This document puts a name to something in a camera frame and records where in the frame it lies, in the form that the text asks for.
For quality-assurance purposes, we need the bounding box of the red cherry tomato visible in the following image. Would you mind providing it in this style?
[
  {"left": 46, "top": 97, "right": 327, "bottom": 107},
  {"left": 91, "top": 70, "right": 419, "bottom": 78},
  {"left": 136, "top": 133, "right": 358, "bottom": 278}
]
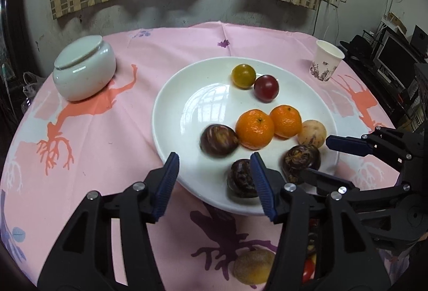
[{"left": 302, "top": 258, "right": 316, "bottom": 284}]

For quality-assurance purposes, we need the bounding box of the patterned paper cup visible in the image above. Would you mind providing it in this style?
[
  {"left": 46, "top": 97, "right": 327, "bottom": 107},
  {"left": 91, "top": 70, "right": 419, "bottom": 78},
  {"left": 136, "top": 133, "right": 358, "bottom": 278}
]
[{"left": 310, "top": 40, "right": 345, "bottom": 82}]

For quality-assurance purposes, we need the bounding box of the yellow green round fruit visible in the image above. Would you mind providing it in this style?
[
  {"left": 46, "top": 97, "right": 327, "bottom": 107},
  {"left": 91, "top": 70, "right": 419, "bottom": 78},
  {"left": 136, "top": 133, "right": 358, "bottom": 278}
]
[{"left": 233, "top": 250, "right": 275, "bottom": 285}]

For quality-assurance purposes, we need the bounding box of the yellow green tomato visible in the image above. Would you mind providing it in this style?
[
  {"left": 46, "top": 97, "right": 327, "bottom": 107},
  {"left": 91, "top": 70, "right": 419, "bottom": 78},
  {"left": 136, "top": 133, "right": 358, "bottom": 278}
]
[{"left": 231, "top": 64, "right": 256, "bottom": 89}]

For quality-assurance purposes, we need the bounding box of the large orange mandarin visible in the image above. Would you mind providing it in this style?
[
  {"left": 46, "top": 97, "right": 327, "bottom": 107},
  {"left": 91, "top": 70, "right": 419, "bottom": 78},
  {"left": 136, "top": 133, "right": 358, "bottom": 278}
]
[{"left": 269, "top": 105, "right": 302, "bottom": 139}]

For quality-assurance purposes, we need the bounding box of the black tv stand shelf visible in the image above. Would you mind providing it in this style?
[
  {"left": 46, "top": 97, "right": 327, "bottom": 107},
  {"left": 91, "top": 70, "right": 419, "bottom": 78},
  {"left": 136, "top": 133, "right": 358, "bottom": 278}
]
[{"left": 338, "top": 25, "right": 427, "bottom": 133}]

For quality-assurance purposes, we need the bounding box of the black monitor screen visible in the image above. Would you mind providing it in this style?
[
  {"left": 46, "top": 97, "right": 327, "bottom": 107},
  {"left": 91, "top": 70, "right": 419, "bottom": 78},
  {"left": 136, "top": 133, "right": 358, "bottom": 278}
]
[{"left": 376, "top": 34, "right": 417, "bottom": 88}]

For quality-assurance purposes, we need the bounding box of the striped pepino melon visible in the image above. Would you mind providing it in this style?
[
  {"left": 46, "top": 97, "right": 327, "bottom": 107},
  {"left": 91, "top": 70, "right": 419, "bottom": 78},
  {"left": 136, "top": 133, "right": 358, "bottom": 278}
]
[{"left": 297, "top": 119, "right": 327, "bottom": 148}]

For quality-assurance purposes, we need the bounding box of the pink patterned tablecloth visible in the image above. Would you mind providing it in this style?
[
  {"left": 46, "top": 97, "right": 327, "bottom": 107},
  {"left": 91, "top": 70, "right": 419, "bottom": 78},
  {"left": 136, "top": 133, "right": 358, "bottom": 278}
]
[{"left": 1, "top": 22, "right": 391, "bottom": 290}]

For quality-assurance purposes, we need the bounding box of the dark red plum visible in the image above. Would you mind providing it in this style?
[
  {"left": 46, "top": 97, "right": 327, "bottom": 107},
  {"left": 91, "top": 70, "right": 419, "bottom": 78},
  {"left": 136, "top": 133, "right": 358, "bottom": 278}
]
[{"left": 254, "top": 75, "right": 279, "bottom": 103}]

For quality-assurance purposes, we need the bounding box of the white oval plate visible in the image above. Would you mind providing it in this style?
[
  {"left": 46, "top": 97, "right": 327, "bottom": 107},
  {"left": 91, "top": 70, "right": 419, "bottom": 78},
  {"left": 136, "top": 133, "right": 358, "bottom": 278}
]
[{"left": 152, "top": 56, "right": 337, "bottom": 216}]

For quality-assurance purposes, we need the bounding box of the white lidded ceramic jar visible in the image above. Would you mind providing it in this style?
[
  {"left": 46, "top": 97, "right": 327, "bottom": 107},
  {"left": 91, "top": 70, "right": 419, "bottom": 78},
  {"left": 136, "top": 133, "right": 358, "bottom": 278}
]
[{"left": 52, "top": 35, "right": 116, "bottom": 101}]

